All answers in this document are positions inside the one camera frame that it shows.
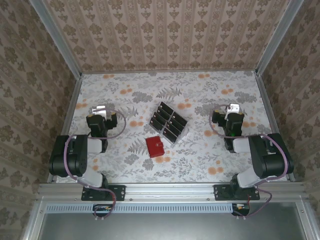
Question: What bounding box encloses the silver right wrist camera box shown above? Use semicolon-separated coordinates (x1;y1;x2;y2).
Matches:
226;102;242;115

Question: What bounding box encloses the aluminium frame bar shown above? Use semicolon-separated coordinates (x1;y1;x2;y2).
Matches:
295;199;320;240
21;199;48;240

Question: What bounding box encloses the aluminium side rail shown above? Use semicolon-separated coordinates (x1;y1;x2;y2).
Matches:
254;71;296;183
47;73;83;185

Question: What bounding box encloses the aluminium corner post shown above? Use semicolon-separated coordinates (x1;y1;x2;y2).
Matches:
254;0;306;76
27;0;83;79

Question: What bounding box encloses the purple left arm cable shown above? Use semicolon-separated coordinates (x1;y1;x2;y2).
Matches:
63;109;127;222

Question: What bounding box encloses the red leather card holder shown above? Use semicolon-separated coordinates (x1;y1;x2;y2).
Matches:
145;136;165;159

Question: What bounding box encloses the grey metal sheet panel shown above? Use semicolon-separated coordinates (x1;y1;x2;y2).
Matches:
37;212;308;240

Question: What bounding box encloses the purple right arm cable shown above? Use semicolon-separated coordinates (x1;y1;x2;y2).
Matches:
209;104;295;221

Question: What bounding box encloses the thin aluminium back rail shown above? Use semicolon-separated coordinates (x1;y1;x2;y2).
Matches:
81;67;258;75

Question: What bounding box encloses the floral patterned table cover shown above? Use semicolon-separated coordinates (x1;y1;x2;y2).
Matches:
53;70;288;184

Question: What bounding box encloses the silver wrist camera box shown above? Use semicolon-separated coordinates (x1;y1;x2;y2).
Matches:
91;104;108;117
226;102;242;115

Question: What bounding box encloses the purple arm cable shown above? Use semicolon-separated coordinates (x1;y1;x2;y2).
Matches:
63;109;127;222
209;104;295;221

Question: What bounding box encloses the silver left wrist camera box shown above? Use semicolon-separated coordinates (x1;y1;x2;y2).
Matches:
91;104;108;117

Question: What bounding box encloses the grey slotted cable duct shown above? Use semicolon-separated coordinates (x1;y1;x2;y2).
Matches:
45;202;250;214

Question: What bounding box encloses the black credit card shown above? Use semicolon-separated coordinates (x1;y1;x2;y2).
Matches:
156;106;171;119
162;126;180;142
165;120;183;136
149;116;164;132
169;115;186;131
152;111;168;125
159;101;174;113
172;111;189;126

